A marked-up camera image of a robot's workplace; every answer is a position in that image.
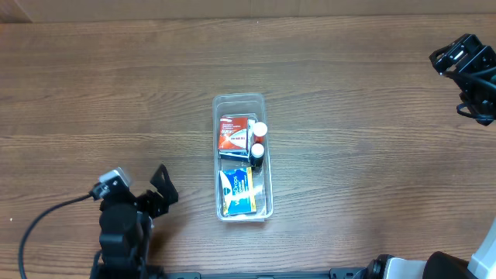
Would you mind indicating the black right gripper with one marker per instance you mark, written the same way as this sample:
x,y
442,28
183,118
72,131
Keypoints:
x,y
459,56

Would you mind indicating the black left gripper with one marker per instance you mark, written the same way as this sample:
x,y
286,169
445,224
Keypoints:
x,y
148,199

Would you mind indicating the blue yellow VapoDrops box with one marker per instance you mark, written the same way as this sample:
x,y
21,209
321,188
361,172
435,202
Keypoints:
x,y
238,195

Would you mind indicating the white blue plaster box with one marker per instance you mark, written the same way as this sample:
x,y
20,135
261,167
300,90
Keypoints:
x,y
244,155

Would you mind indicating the red white small box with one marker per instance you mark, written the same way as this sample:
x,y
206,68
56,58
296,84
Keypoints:
x,y
233,134

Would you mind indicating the dark brown bottle white cap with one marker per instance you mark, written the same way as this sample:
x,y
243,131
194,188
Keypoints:
x,y
257,152

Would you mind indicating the orange tube white cap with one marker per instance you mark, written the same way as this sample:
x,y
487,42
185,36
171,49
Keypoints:
x,y
260,130

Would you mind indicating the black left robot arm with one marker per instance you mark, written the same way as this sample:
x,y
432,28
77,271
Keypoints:
x,y
126,224

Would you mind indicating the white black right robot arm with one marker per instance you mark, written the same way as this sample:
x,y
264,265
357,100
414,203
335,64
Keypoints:
x,y
439,265

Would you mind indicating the clear plastic container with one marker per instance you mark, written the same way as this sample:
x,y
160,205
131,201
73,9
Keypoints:
x,y
253,106

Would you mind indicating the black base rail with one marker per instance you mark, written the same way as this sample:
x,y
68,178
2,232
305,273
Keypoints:
x,y
263,275

